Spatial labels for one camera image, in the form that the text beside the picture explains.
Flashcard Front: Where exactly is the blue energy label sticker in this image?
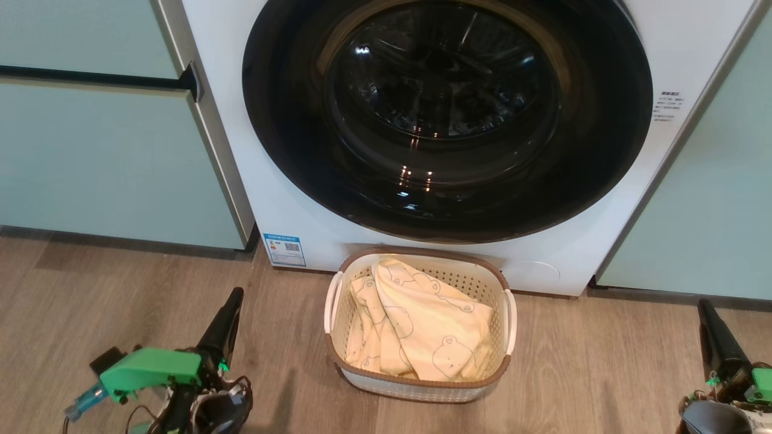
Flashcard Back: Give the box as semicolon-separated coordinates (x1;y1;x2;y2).
264;234;306;268

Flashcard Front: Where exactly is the white front-load washing machine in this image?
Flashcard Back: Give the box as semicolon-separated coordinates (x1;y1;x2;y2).
181;0;758;298

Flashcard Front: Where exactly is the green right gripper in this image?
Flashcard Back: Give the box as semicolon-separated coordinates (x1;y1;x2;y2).
698;300;772;403

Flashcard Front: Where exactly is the round white filter cover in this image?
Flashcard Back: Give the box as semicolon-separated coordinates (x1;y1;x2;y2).
507;260;562;294

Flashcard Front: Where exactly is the small printed text sticker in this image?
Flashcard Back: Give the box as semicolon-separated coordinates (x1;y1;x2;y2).
653;90;684;123

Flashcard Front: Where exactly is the yellow bear print garment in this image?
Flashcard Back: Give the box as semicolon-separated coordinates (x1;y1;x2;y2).
371;258;495;382

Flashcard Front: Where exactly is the mint green cabinet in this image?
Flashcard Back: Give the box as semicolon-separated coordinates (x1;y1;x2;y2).
594;0;772;300

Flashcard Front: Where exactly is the black cabinet handle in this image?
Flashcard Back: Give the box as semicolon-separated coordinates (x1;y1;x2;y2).
0;62;204;101

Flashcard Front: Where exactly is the mint cabinet with black handle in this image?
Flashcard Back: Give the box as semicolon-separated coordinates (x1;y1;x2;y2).
0;0;257;251

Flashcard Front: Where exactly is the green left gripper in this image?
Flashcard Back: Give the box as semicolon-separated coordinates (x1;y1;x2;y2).
100;288;245;403

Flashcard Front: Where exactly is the white basket with brown rim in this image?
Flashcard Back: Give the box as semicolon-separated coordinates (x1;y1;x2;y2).
324;245;518;404

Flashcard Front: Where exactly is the black round glass washer door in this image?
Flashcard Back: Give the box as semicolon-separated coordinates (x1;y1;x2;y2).
242;0;654;244

